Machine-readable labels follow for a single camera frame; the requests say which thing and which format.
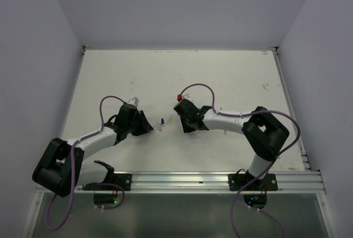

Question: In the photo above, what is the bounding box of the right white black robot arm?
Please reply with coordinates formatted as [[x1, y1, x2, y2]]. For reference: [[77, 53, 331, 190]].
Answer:
[[174, 99, 290, 190]]

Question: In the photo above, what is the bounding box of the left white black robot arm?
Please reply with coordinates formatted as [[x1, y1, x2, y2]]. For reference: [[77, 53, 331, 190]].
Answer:
[[32, 103, 153, 197]]

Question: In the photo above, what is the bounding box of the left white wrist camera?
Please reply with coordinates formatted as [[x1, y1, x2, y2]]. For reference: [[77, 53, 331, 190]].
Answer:
[[127, 97, 140, 107]]

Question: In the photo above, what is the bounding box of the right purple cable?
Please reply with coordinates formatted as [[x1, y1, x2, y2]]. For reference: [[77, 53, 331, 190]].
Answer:
[[180, 83, 301, 238]]

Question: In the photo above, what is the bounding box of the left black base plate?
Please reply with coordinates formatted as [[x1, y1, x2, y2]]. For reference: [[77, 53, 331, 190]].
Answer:
[[82, 173, 133, 192]]

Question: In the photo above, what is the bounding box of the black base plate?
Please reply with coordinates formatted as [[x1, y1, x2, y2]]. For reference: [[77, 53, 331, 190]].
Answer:
[[82, 173, 133, 192], [228, 173, 279, 192]]

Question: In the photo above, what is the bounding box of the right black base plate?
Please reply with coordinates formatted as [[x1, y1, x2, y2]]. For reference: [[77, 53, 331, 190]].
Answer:
[[228, 173, 279, 192]]

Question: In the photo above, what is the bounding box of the right side aluminium rail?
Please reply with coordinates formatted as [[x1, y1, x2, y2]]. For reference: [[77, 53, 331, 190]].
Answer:
[[271, 46, 312, 172]]

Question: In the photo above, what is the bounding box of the aluminium rail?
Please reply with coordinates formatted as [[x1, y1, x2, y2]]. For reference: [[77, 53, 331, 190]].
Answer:
[[35, 169, 327, 194], [271, 46, 312, 172]]

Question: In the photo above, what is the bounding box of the aluminium front rail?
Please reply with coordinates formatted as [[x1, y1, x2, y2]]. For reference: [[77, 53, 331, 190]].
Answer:
[[35, 169, 327, 194]]

